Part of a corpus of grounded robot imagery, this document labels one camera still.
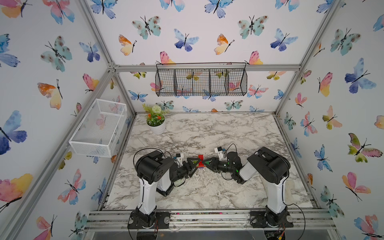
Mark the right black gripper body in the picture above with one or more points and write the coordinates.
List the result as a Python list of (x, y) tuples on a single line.
[(222, 166)]

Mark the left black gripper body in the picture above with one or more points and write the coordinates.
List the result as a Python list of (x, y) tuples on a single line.
[(182, 172)]

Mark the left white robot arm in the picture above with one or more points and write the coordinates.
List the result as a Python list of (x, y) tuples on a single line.
[(158, 174)]

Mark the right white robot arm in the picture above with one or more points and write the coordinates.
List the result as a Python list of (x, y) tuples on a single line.
[(272, 167)]

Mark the white flower pot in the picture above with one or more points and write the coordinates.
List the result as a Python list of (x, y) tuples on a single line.
[(158, 130)]

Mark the green artificial plant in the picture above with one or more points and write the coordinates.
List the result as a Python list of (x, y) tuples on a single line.
[(155, 115)]

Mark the white mesh basket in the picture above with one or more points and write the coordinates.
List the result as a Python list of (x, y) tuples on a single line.
[(99, 130)]

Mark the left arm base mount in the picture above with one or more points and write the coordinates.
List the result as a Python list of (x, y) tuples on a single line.
[(150, 220)]

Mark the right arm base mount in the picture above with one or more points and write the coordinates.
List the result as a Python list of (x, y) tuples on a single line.
[(267, 218)]

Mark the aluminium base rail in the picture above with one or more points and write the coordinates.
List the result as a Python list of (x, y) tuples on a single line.
[(204, 220)]

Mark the black wire basket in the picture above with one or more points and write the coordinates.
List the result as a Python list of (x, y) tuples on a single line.
[(199, 80)]

